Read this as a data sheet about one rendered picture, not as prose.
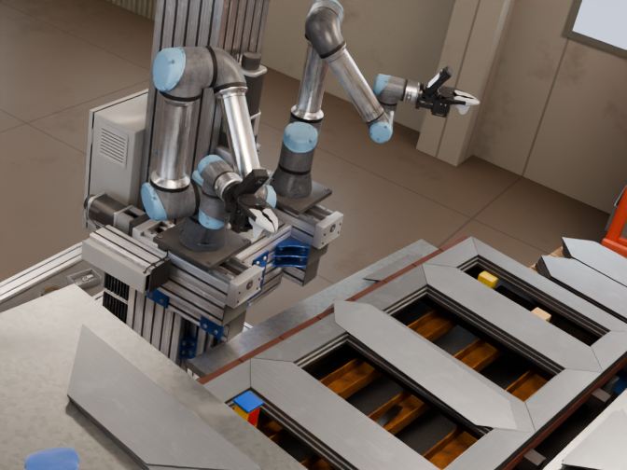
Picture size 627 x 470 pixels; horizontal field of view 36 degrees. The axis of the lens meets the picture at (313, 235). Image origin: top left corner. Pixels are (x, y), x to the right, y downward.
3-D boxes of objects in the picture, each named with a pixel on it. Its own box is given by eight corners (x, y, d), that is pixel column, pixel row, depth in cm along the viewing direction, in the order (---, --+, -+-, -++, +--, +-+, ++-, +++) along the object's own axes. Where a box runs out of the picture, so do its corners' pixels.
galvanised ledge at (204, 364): (458, 268, 387) (460, 261, 386) (229, 401, 297) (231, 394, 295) (419, 244, 397) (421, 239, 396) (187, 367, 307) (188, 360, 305)
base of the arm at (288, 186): (260, 186, 335) (265, 161, 330) (285, 172, 347) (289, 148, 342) (296, 203, 330) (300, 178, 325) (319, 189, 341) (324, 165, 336)
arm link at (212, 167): (219, 177, 263) (223, 150, 259) (237, 197, 256) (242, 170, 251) (193, 180, 259) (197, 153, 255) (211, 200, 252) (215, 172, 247)
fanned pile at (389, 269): (444, 269, 379) (447, 260, 377) (385, 303, 352) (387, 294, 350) (420, 254, 385) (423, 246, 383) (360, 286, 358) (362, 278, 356)
